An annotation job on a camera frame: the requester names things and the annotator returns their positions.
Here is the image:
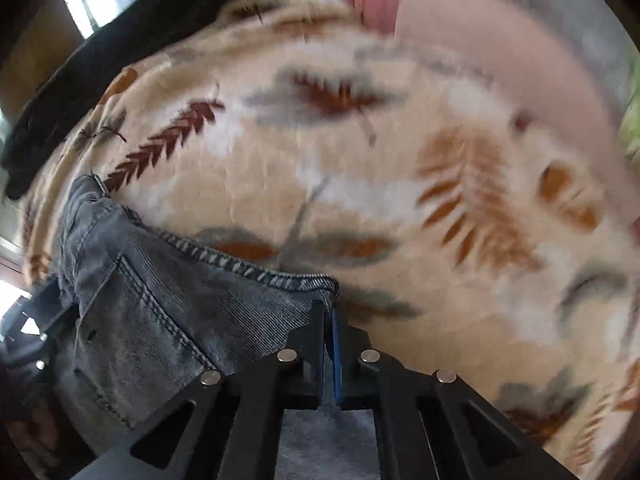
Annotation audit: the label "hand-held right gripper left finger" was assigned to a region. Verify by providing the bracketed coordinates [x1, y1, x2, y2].
[70, 300, 327, 480]

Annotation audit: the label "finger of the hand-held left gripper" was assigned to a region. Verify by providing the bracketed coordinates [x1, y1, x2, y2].
[0, 277, 79, 377]

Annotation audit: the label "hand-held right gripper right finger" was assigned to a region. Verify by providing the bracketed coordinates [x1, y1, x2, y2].
[330, 306, 577, 480]

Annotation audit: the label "grey denim pants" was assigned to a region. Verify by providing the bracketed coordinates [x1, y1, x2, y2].
[49, 174, 379, 480]

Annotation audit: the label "beige feather-print blanket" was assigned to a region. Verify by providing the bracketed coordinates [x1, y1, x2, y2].
[20, 0, 640, 480]

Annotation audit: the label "black cloth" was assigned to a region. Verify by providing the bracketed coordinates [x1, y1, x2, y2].
[0, 0, 273, 202]

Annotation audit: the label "pink pillow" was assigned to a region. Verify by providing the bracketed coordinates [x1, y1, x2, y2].
[394, 0, 640, 233]

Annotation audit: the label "red cloth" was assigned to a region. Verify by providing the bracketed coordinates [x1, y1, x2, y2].
[361, 0, 417, 37]

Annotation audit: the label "grey cloth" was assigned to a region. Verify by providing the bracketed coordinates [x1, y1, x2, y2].
[500, 0, 640, 116]

